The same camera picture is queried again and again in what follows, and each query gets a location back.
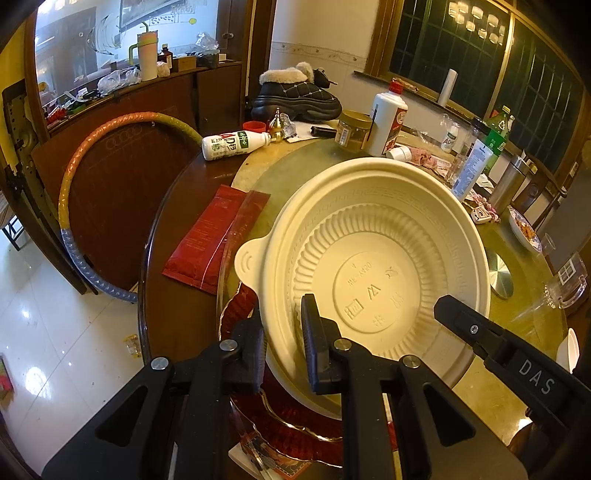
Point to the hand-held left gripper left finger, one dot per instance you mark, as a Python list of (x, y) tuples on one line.
[(251, 364)]

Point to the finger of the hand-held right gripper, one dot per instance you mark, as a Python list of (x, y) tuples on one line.
[(466, 325)]

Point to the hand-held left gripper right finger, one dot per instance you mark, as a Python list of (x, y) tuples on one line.
[(318, 355)]

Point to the red scalloped plate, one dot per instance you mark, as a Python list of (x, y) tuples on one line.
[(281, 420)]

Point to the white disposable bowl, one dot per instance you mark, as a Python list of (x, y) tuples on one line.
[(570, 350), (378, 258)]

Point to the metal turntable hub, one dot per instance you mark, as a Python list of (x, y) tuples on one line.
[(501, 274)]

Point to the clear drinking glass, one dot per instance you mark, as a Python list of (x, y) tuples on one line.
[(563, 281)]

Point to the printed flat box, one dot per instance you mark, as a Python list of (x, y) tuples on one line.
[(272, 467)]

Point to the playing cards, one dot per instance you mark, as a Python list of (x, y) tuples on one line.
[(482, 214)]

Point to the plate with food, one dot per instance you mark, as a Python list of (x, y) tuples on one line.
[(524, 228)]

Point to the red foil packet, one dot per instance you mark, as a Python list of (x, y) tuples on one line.
[(203, 240)]

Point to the stainless steel thermos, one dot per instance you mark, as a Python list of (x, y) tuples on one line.
[(508, 182)]

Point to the white and blue tube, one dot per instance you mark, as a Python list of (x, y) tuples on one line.
[(471, 173)]

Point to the small white cup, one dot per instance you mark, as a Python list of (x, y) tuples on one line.
[(399, 153)]

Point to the glass turntable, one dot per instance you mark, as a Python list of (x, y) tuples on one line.
[(295, 170)]

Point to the small water bottle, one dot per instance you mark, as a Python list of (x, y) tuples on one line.
[(449, 137)]

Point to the green plastic bottle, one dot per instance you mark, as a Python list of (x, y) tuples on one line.
[(501, 136)]

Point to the clear plastic bottle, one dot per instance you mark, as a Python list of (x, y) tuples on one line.
[(476, 131)]

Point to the folded round brown table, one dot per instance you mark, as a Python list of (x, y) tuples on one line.
[(124, 194)]

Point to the white liquor bottle red cap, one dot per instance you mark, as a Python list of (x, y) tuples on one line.
[(388, 122)]

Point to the white milk bottle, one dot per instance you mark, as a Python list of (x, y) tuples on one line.
[(231, 145)]

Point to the glass jar gold lid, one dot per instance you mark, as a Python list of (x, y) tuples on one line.
[(353, 134)]

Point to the small gold bottle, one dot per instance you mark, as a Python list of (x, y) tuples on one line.
[(276, 127)]

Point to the white paper roll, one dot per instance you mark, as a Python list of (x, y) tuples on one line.
[(446, 87)]

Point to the multicoloured hula hoop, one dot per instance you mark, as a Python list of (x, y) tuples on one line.
[(74, 175)]

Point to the black fur-lined boots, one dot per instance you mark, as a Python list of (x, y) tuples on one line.
[(295, 94)]

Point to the wooden cabinet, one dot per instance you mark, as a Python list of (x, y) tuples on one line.
[(217, 92)]

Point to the small cardboard box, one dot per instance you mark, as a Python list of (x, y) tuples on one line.
[(186, 62)]

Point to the clear plastic bag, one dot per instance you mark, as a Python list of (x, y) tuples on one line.
[(206, 46), (117, 81)]

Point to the brown medicine bottle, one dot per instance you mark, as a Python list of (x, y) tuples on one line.
[(165, 59)]

